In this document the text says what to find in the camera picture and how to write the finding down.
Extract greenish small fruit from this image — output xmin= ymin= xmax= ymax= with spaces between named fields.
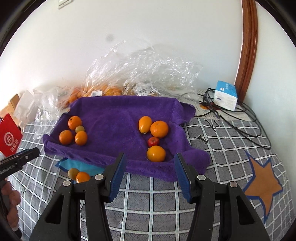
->
xmin=68 ymin=168 xmax=80 ymax=181
xmin=75 ymin=125 xmax=85 ymax=133

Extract orange mandarin front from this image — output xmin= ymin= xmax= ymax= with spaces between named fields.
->
xmin=147 ymin=146 xmax=166 ymax=162

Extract small red tomato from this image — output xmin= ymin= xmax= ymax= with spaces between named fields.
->
xmin=147 ymin=137 xmax=160 ymax=148

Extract orange mandarin round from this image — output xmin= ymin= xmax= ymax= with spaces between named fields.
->
xmin=150 ymin=120 xmax=169 ymax=138

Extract oval orange kumquat fruit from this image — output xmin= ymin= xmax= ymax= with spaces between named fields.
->
xmin=138 ymin=116 xmax=152 ymax=134

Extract person's left hand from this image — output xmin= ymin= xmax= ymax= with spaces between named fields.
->
xmin=1 ymin=181 xmax=21 ymax=231

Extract red paper bag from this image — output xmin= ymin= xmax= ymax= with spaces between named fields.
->
xmin=0 ymin=114 xmax=23 ymax=157

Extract orange mandarin on sheet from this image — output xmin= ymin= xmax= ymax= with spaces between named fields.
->
xmin=76 ymin=172 xmax=91 ymax=183

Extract blue plastic sheet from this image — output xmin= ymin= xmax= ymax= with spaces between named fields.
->
xmin=55 ymin=158 xmax=104 ymax=183

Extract cardboard box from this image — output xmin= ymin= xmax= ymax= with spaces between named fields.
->
xmin=0 ymin=94 xmax=20 ymax=118

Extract white plastic bag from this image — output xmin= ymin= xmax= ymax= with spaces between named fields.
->
xmin=14 ymin=89 xmax=42 ymax=132

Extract grey checked star bedsheet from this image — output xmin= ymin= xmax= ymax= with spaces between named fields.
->
xmin=10 ymin=118 xmax=295 ymax=240

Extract bag of oranges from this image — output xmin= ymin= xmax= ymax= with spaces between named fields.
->
xmin=59 ymin=84 xmax=122 ymax=108

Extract purple towel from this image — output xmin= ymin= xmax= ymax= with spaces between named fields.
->
xmin=43 ymin=96 xmax=211 ymax=182

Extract blue white tissue pack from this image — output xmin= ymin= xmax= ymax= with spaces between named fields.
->
xmin=213 ymin=80 xmax=238 ymax=111

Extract clear plastic bag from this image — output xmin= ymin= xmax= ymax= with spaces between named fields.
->
xmin=82 ymin=41 xmax=202 ymax=98

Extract black cable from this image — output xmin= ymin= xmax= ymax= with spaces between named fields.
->
xmin=180 ymin=87 xmax=272 ymax=150

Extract white wall switch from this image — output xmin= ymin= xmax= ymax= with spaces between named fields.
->
xmin=58 ymin=0 xmax=73 ymax=9

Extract brown wooden door frame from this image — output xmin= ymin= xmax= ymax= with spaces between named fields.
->
xmin=235 ymin=0 xmax=258 ymax=102

